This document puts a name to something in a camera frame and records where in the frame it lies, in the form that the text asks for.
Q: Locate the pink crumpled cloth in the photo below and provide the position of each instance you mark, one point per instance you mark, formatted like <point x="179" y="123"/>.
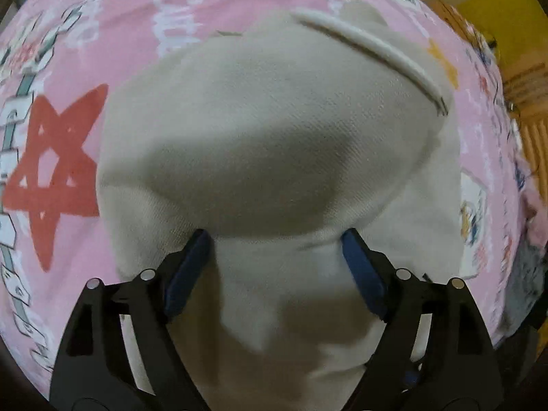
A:
<point x="535" y="205"/>

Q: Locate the pink printed bed sheet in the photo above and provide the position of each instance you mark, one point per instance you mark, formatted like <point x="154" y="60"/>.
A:
<point x="128" y="30"/>

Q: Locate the wooden slatted headboard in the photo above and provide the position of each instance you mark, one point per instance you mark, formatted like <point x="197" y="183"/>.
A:
<point x="531" y="94"/>

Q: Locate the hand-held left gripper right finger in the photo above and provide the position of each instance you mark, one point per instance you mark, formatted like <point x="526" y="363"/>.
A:
<point x="361" y="274"/>

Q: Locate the grey garment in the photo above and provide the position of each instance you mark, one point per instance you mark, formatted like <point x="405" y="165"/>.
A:
<point x="526" y="274"/>

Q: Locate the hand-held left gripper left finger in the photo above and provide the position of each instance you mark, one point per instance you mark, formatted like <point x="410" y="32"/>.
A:
<point x="188" y="274"/>

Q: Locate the beige zip hoodie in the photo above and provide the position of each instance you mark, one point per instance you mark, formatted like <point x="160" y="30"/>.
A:
<point x="278" y="137"/>

